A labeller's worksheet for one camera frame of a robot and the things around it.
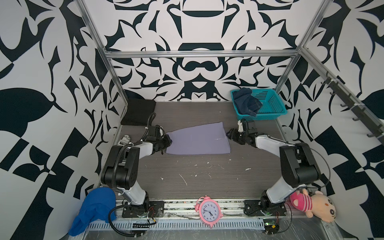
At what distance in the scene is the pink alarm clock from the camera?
0.70 meters

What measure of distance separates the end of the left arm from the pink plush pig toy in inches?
27.8

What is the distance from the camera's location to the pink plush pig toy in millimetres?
690

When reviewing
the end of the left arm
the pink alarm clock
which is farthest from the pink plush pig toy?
the end of the left arm

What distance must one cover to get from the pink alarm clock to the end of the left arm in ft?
1.08

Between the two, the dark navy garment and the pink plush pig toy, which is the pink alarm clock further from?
the dark navy garment

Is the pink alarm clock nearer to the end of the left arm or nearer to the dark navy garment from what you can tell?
the end of the left arm

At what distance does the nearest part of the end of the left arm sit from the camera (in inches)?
30.2

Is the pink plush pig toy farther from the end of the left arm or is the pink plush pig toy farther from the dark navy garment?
the end of the left arm
